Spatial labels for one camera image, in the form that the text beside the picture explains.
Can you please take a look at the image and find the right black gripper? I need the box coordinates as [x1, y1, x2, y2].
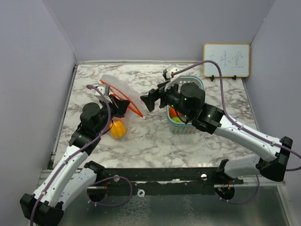
[140, 79, 192, 120]

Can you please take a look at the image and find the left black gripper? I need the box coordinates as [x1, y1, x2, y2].
[96, 95, 131, 134]

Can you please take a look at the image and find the clear orange zip bag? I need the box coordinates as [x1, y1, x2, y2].
[100, 74, 147, 130]

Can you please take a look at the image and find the yellow bell pepper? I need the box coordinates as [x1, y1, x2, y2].
[110, 121, 127, 139]

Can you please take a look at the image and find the orange fruit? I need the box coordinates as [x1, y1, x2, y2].
[169, 107, 181, 118]

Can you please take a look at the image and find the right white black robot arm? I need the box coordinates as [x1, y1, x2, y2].
[140, 82, 293, 184]

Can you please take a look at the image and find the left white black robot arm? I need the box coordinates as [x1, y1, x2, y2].
[20, 95, 130, 226]

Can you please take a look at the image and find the green fruit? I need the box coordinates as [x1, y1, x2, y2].
[172, 116, 183, 123]

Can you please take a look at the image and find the teal white plastic basket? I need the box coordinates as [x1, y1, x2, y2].
[166, 76, 204, 134]

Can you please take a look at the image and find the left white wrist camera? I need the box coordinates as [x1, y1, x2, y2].
[94, 84, 110, 100]

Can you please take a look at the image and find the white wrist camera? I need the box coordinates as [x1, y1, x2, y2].
[163, 65, 180, 91]
[94, 84, 110, 100]

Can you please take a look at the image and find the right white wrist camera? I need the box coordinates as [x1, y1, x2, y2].
[163, 65, 180, 91]

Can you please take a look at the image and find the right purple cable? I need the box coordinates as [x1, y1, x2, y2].
[171, 60, 301, 204]

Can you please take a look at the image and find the purple cable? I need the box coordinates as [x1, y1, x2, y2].
[29, 85, 134, 226]
[171, 60, 301, 204]

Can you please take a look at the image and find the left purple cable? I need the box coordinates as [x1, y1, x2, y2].
[29, 85, 134, 226]

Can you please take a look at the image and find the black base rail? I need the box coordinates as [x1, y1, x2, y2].
[87, 167, 243, 201]

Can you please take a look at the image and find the white whiteboard wooden frame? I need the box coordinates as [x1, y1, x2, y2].
[203, 43, 250, 79]

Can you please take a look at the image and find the aluminium frame rail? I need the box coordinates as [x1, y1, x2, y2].
[37, 168, 285, 187]

